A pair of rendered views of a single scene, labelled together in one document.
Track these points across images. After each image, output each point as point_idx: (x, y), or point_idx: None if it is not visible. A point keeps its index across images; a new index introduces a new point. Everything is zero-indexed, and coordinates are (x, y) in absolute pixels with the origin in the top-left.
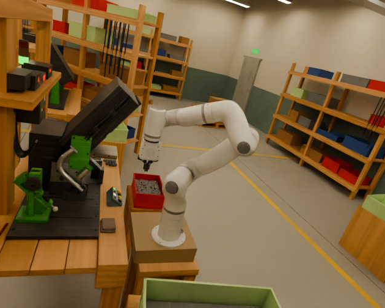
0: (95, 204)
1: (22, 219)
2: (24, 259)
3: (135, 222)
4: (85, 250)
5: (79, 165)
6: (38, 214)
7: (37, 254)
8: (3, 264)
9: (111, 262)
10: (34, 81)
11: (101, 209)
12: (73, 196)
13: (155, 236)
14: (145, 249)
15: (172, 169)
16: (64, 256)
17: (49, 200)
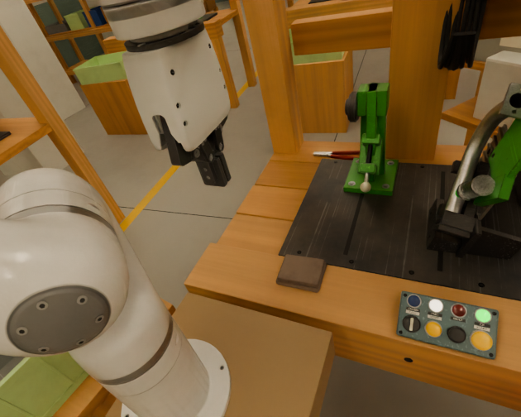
0: (410, 268)
1: (352, 163)
2: (274, 179)
3: (279, 327)
4: (260, 237)
5: (499, 164)
6: (364, 178)
7: (278, 189)
8: (275, 165)
9: (203, 259)
10: None
11: (383, 278)
12: (432, 219)
13: (193, 348)
14: (179, 312)
15: (78, 196)
16: (260, 213)
17: (368, 163)
